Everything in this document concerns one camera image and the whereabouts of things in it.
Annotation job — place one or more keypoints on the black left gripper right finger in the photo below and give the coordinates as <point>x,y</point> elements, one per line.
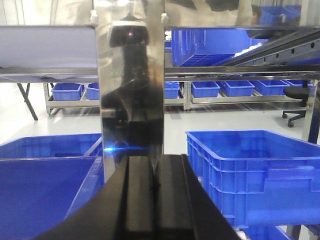
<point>183,210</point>

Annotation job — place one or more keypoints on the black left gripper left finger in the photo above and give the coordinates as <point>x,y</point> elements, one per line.
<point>121,210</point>

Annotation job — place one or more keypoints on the blue bin upper shelf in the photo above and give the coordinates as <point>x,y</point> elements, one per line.
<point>200,47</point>

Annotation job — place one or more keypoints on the blue plastic bin right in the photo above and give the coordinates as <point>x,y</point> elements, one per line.
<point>258,177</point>

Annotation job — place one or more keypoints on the blue plastic bin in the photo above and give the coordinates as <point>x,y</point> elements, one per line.
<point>258,177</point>
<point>45,179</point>

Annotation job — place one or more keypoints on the blue plastic bin left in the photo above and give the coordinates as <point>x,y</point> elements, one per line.
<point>45,179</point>

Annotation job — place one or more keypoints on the small blue background bin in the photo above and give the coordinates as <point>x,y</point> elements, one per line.
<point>67,91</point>
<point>92,91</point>
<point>270,87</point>
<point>237,88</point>
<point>205,89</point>

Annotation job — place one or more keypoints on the background metal bin rack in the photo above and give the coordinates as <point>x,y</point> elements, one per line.
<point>187,101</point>

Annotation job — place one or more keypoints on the person in white coat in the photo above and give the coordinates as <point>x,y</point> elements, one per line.
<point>169,13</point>

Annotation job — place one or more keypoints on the shiny metal shelf post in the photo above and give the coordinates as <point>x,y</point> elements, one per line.
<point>130,38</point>

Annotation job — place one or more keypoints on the metal shelf rack frame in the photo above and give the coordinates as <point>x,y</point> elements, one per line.
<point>45,52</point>

